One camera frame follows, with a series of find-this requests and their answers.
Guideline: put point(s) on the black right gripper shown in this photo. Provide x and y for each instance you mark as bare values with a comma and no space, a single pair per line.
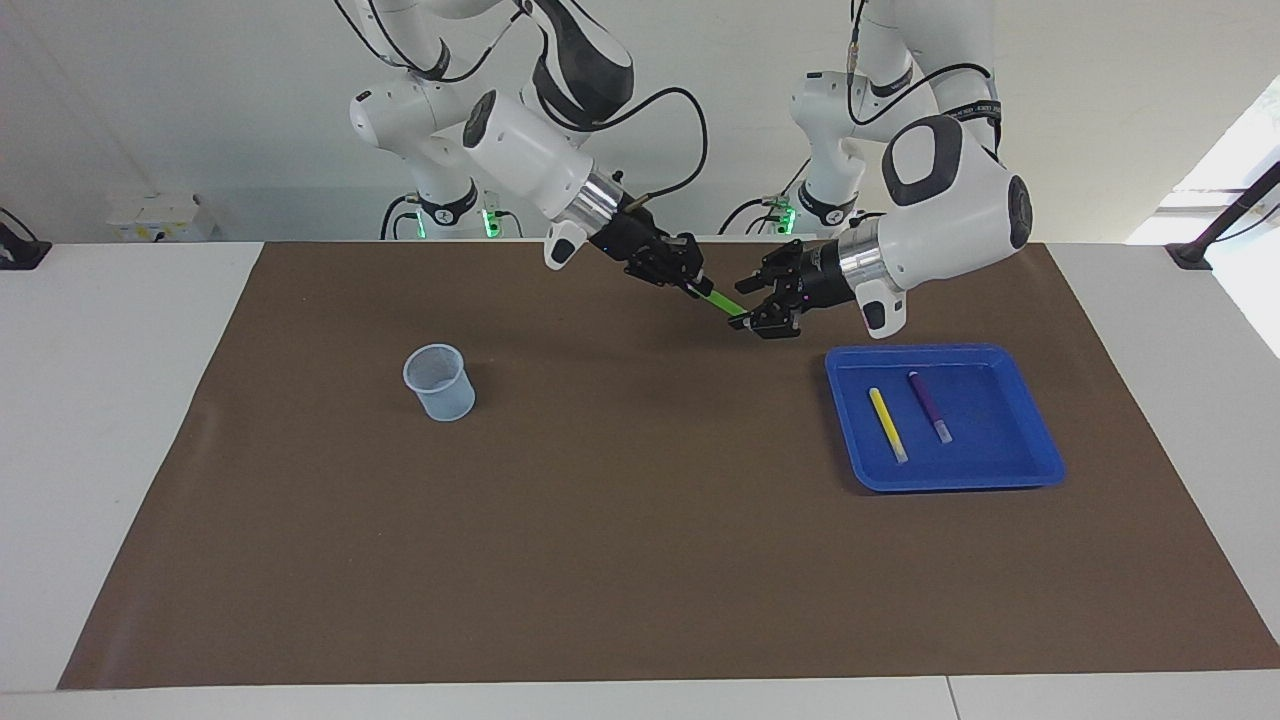
635,242

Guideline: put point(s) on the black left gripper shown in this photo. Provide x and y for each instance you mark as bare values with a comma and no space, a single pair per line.
822,275

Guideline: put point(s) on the green pen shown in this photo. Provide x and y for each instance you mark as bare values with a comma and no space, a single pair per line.
722,302

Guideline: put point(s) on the yellow pen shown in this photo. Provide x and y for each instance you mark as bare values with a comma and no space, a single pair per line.
888,425

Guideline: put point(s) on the purple pen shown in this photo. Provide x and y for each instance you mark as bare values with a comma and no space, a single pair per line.
929,405

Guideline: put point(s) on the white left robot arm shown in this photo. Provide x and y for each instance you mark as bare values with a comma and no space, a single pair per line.
950,210

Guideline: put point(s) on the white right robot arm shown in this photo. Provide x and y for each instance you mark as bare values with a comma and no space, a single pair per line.
520,150

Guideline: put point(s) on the blue plastic tray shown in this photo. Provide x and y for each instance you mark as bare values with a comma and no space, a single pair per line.
1000,440

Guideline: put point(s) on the translucent plastic cup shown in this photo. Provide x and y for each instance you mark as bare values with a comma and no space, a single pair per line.
440,395

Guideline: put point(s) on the brown table mat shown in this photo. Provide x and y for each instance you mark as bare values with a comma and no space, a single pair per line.
640,550

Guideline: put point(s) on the black clamp stand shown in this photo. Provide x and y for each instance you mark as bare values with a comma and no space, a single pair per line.
1190,255
20,252

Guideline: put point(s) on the white power strip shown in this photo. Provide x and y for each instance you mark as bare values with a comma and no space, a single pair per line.
160,215

